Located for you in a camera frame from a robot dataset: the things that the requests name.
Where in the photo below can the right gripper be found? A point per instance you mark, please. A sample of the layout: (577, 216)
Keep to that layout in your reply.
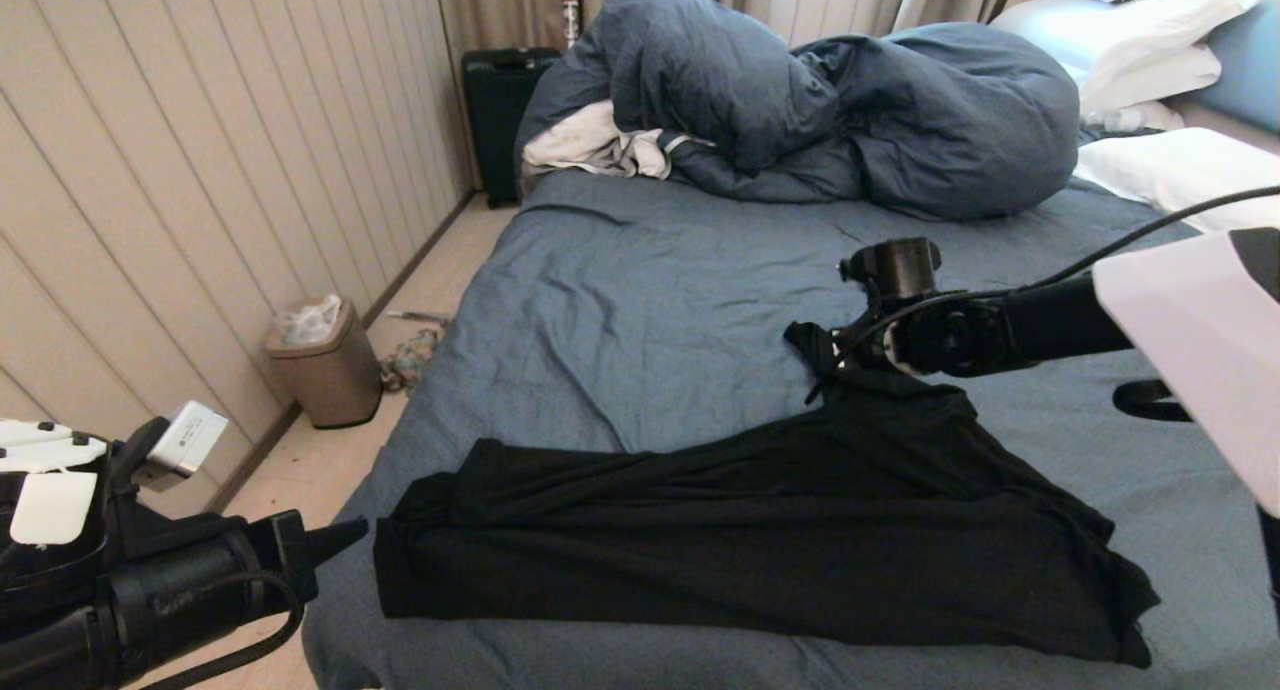
(865, 345)

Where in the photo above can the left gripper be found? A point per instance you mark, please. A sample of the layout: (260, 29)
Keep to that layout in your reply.
(200, 590)

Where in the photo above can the black printed t-shirt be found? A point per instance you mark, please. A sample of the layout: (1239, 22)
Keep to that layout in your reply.
(700, 540)

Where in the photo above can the bed with blue sheet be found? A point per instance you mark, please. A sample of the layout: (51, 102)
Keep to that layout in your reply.
(700, 300)

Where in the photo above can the bronze trash bin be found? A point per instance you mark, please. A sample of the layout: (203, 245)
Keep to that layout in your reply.
(335, 375)

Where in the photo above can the teal patterned cloth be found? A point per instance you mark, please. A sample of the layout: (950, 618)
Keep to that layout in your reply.
(410, 361)

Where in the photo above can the clear plastic bin bag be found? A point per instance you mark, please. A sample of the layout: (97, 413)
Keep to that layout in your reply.
(308, 320)

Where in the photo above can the crumpled dark blue duvet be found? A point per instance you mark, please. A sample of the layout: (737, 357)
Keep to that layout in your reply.
(900, 115)

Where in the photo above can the thin metal rod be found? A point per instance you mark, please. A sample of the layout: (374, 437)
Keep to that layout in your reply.
(420, 317)

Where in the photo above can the white sheer curtain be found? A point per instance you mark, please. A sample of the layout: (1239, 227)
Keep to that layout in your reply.
(830, 2)

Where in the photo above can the small white pillow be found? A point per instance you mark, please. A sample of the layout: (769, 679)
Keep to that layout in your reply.
(1130, 117)

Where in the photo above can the long white pillow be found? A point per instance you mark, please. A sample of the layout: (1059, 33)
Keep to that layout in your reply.
(1170, 165)

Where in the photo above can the flat white pillow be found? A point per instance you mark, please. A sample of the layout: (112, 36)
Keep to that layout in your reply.
(1150, 78)

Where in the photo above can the large white pillow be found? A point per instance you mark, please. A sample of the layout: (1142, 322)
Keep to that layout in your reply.
(1120, 25)

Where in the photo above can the black suitcase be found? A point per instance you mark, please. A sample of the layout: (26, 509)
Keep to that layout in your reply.
(495, 115)

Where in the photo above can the blue padded headboard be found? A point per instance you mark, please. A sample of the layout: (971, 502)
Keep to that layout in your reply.
(1245, 65)

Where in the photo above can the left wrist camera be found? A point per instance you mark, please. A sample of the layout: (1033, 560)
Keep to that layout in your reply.
(185, 440)

